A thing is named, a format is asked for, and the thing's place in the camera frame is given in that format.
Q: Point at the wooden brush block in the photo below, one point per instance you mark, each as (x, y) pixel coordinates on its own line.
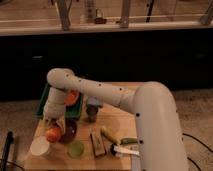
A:
(97, 144)

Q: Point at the orange apple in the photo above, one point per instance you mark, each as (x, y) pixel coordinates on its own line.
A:
(53, 134)

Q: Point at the orange bowl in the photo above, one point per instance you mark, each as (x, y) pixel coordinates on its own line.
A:
(72, 98)

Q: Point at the grey cloth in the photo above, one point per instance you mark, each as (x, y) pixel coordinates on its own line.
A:
(135, 163)

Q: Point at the green plastic tray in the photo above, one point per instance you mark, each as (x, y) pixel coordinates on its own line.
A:
(73, 112)

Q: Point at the yellow corn cob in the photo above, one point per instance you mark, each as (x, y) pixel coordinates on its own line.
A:
(110, 135)

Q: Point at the dark red background object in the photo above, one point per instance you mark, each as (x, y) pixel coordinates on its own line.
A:
(100, 21)

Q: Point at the small green cup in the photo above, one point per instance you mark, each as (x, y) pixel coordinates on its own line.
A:
(75, 149)

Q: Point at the black stand left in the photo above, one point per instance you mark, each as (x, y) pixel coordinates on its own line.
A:
(9, 140)

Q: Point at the blue sponge block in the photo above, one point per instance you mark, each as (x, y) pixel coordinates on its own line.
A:
(94, 102)

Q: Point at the dark red bowl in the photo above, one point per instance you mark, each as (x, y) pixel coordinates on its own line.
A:
(70, 132)

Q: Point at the white handled peeler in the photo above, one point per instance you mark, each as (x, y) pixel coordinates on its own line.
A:
(118, 151)

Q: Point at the white paper cup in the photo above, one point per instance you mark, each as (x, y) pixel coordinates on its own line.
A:
(40, 147)

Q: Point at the grey metal cup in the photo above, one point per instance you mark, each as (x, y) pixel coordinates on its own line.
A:
(92, 113)

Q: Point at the green cucumber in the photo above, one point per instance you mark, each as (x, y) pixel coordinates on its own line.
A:
(128, 141)

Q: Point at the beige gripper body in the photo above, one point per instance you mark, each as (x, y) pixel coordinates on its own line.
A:
(51, 122)

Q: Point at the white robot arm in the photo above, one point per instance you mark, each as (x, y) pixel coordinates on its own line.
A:
(158, 126)

